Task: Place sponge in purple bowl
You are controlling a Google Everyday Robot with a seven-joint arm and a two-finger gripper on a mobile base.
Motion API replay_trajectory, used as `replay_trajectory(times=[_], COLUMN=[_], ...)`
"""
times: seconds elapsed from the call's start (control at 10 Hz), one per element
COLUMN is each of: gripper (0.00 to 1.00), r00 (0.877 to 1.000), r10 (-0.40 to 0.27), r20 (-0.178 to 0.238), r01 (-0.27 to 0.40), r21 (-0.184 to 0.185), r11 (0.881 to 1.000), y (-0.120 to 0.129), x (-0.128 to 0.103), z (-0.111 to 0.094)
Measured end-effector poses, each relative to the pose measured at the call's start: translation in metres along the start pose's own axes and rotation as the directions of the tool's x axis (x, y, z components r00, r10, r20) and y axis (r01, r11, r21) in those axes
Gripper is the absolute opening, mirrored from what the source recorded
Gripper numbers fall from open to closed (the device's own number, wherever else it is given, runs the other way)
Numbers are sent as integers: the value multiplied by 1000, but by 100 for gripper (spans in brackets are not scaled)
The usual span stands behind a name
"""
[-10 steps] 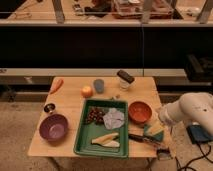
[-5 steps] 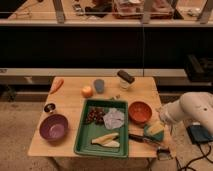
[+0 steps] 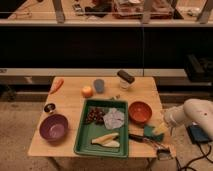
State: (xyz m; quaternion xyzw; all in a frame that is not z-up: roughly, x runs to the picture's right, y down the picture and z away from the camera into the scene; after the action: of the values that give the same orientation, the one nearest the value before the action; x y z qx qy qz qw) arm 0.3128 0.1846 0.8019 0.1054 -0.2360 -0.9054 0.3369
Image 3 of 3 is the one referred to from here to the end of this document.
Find teal green sponge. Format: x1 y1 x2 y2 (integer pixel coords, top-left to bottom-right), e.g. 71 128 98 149
144 125 164 142

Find orange red bowl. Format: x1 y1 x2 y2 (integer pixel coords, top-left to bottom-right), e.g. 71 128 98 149
128 101 152 124

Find purple bowl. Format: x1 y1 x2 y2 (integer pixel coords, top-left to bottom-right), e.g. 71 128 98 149
39 114 68 142

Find blue black power box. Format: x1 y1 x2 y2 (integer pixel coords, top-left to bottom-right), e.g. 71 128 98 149
186 125 211 144

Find crumpled grey cloth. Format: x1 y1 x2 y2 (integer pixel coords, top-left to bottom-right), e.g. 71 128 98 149
103 108 125 130

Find green plastic tray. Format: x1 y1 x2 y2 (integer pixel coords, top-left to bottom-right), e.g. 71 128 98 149
74 99 129 158

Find bunch of dark grapes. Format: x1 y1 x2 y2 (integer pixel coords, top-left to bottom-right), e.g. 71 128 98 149
85 107 105 124

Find blue grey cup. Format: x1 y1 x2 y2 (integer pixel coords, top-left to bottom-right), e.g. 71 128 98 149
93 79 104 93

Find orange apple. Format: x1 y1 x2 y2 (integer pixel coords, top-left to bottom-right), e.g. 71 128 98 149
81 86 93 98

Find orange carrot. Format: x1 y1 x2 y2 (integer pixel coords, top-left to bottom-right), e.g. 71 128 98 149
49 79 64 94

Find small metal tin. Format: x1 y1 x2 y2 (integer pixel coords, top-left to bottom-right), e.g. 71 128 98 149
44 103 56 114

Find black cable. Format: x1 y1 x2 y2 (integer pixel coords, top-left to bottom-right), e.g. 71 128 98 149
164 113 213 171

